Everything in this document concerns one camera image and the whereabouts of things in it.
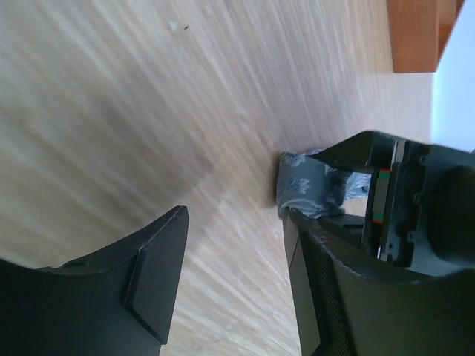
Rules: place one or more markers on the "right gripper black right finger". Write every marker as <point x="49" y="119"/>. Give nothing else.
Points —
<point x="349" y="303"/>

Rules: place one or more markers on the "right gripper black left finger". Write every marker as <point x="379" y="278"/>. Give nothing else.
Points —
<point x="118" y="300"/>

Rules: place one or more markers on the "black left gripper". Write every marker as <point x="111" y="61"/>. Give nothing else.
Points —
<point x="420" y="210"/>

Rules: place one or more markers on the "grey floral tie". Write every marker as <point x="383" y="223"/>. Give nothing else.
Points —
<point x="314" y="188"/>

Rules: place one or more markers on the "orange compartment tray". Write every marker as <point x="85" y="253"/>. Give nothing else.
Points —
<point x="419" y="32"/>

